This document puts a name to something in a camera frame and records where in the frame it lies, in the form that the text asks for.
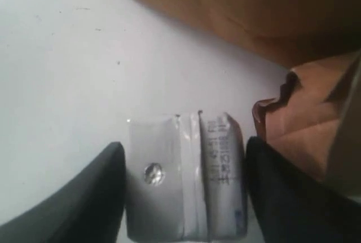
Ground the white blue milk carton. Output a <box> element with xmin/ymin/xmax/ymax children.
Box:
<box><xmin>126</xmin><ymin>111</ymin><xmax>248</xmax><ymax>242</ymax></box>

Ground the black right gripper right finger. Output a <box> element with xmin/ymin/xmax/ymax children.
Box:
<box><xmin>245</xmin><ymin>136</ymin><xmax>360</xmax><ymax>242</ymax></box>

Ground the brown paper shopping bag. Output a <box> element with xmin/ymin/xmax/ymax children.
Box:
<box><xmin>138</xmin><ymin>0</ymin><xmax>360</xmax><ymax>67</ymax></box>

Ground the brown orange snack pouch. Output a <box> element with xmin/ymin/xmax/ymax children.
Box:
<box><xmin>252</xmin><ymin>52</ymin><xmax>356</xmax><ymax>182</ymax></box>

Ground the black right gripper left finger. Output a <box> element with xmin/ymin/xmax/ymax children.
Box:
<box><xmin>1</xmin><ymin>142</ymin><xmax>126</xmax><ymax>242</ymax></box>

